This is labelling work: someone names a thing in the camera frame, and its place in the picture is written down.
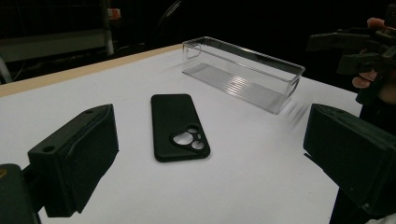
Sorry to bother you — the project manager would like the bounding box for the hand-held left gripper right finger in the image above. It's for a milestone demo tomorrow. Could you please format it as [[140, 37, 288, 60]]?
[[303, 103, 396, 217]]

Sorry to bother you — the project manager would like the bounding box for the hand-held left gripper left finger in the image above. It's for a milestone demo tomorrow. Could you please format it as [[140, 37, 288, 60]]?
[[27, 104, 120, 218]]

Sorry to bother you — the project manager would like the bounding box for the black phone case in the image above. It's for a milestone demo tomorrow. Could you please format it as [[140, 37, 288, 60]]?
[[150, 93, 211, 163]]

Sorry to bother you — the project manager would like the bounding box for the clear plastic box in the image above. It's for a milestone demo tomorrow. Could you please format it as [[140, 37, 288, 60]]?
[[181, 35, 306, 115]]

